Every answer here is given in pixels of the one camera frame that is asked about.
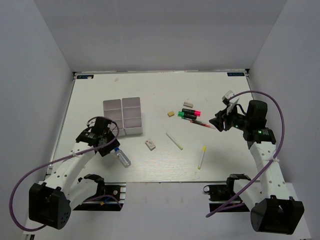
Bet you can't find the tan eraser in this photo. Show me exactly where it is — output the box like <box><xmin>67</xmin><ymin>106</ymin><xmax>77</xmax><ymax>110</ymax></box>
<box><xmin>167</xmin><ymin>111</ymin><xmax>175</xmax><ymax>117</ymax></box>

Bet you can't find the right blue table label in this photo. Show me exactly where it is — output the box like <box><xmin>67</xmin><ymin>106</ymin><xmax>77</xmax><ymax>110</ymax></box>
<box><xmin>227</xmin><ymin>72</ymin><xmax>245</xmax><ymax>77</ymax></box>

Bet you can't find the white pen yellow cap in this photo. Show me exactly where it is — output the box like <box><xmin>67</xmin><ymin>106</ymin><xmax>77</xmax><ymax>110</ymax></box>
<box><xmin>197</xmin><ymin>146</ymin><xmax>206</xmax><ymax>170</ymax></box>

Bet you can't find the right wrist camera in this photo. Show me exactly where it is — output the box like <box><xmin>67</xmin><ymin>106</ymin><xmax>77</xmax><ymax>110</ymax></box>
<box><xmin>222</xmin><ymin>90</ymin><xmax>239</xmax><ymax>112</ymax></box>

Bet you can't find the white staple box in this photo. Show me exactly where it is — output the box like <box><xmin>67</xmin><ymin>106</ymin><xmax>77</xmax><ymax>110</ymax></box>
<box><xmin>145</xmin><ymin>139</ymin><xmax>156</xmax><ymax>151</ymax></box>

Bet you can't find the red gel pen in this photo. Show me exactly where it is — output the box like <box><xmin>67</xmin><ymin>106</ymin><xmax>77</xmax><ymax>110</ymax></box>
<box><xmin>182</xmin><ymin>117</ymin><xmax>216</xmax><ymax>130</ymax></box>

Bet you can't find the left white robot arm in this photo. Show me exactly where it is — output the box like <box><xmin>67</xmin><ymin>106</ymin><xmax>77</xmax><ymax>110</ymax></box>
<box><xmin>28</xmin><ymin>116</ymin><xmax>120</xmax><ymax>230</ymax></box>

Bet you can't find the white pen yellow tip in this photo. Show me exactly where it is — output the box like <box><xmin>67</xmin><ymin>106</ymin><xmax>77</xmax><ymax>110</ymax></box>
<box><xmin>165</xmin><ymin>132</ymin><xmax>183</xmax><ymax>150</ymax></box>

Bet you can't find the right white organizer box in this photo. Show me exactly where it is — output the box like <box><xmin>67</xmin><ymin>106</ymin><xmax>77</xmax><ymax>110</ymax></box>
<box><xmin>122</xmin><ymin>97</ymin><xmax>143</xmax><ymax>135</ymax></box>

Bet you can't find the green highlighter marker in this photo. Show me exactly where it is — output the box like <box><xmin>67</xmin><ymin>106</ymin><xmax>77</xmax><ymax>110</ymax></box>
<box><xmin>178</xmin><ymin>111</ymin><xmax>197</xmax><ymax>120</ymax></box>

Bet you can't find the clear glue bottle blue cap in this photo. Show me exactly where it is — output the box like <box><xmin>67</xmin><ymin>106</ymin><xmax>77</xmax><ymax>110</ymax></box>
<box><xmin>114</xmin><ymin>147</ymin><xmax>131</xmax><ymax>168</ymax></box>

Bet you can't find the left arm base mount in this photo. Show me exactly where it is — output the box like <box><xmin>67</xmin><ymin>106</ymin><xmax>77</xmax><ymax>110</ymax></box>
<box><xmin>73</xmin><ymin>174</ymin><xmax>127</xmax><ymax>212</ymax></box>

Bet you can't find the left blue table label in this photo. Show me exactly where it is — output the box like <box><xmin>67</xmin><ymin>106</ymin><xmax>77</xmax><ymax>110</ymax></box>
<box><xmin>76</xmin><ymin>74</ymin><xmax>94</xmax><ymax>80</ymax></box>

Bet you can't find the grey white eraser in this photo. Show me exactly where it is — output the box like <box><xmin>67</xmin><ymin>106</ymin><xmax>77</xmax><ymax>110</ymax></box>
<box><xmin>183</xmin><ymin>102</ymin><xmax>194</xmax><ymax>108</ymax></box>

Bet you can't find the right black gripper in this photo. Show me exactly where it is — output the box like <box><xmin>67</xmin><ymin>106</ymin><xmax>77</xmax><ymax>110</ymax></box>
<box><xmin>209</xmin><ymin>103</ymin><xmax>251</xmax><ymax>132</ymax></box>

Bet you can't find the pink highlighter marker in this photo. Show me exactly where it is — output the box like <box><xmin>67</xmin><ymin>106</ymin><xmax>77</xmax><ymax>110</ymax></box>
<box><xmin>181</xmin><ymin>108</ymin><xmax>201</xmax><ymax>117</ymax></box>

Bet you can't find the blue table label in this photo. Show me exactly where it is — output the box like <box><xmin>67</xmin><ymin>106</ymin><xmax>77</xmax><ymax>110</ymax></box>
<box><xmin>227</xmin><ymin>72</ymin><xmax>245</xmax><ymax>77</ymax></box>
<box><xmin>76</xmin><ymin>74</ymin><xmax>94</xmax><ymax>80</ymax></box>

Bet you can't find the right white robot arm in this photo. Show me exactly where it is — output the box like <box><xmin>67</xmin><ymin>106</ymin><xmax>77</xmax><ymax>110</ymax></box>
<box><xmin>207</xmin><ymin>100</ymin><xmax>305</xmax><ymax>235</ymax></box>

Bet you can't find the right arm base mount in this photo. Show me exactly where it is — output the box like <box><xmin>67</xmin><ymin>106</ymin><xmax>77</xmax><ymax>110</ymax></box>
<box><xmin>203</xmin><ymin>174</ymin><xmax>251</xmax><ymax>213</ymax></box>

